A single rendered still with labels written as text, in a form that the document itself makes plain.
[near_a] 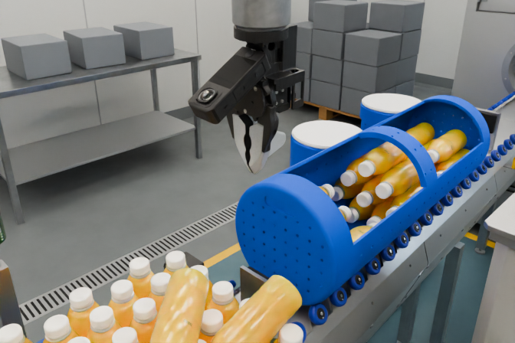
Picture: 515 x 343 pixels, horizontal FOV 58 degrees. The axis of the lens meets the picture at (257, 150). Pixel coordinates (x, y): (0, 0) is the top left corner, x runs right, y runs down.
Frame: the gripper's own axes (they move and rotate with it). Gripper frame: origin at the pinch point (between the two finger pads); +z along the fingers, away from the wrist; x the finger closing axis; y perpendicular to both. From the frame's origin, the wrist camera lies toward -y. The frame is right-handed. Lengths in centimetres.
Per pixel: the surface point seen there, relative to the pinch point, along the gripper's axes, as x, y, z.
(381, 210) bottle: 8, 56, 38
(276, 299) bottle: -5.2, 0.7, 22.9
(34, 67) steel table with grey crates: 264, 60, 56
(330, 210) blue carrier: 1.6, 23.3, 19.6
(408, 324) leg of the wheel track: 16, 110, 129
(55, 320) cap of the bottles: 21.2, -25.4, 28.2
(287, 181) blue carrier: 11.7, 21.4, 16.6
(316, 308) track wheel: -0.3, 18.8, 41.5
